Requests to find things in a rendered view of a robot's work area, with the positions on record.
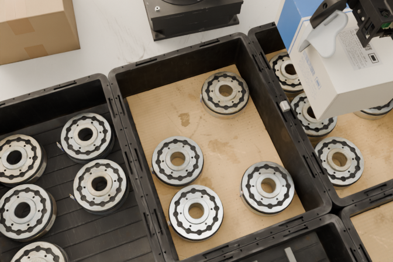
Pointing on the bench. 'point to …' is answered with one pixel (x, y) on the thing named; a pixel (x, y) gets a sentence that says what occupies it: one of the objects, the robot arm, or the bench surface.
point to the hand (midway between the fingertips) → (340, 37)
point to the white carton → (377, 98)
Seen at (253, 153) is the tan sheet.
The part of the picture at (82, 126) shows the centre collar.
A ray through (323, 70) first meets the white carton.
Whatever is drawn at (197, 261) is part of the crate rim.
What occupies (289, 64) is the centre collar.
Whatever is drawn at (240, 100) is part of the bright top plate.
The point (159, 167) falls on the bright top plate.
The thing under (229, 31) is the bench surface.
